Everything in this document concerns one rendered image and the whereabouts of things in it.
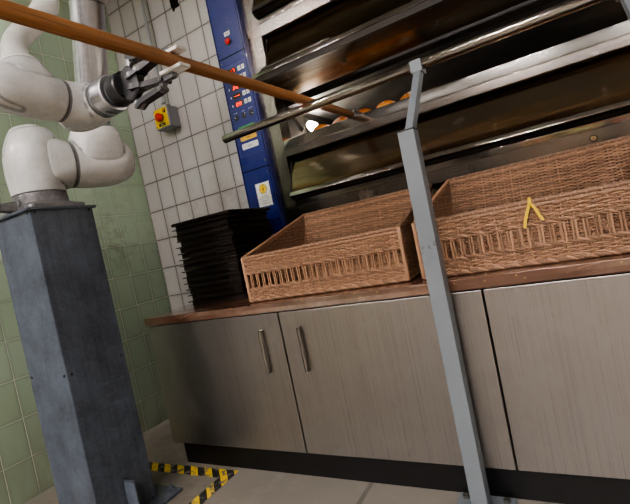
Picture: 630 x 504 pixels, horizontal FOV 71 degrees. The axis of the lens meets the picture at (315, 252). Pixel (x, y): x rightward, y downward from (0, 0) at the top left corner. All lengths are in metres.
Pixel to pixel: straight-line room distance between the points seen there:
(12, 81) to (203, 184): 1.20
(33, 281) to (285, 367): 0.79
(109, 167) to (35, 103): 0.52
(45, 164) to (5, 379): 0.87
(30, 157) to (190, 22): 1.10
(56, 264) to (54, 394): 0.39
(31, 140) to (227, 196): 0.87
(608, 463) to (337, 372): 0.66
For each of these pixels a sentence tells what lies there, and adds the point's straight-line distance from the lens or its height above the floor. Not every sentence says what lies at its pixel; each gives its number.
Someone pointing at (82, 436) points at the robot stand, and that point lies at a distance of 1.57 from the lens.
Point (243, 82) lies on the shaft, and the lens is 1.27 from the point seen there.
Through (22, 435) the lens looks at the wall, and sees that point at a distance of 2.13.
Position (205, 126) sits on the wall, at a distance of 2.24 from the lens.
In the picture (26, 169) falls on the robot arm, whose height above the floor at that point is 1.12.
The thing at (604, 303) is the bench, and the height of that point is 0.49.
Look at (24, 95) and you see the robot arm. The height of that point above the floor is 1.18.
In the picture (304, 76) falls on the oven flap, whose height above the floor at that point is 1.37.
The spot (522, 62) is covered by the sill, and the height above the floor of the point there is 1.16.
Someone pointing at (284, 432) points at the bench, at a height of 0.16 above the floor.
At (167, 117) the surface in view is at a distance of 2.32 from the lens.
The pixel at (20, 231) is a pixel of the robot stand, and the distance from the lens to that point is 1.58.
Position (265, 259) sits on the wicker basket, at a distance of 1.42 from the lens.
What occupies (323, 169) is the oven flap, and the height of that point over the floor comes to 1.01.
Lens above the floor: 0.75
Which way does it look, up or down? 2 degrees down
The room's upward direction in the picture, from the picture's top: 12 degrees counter-clockwise
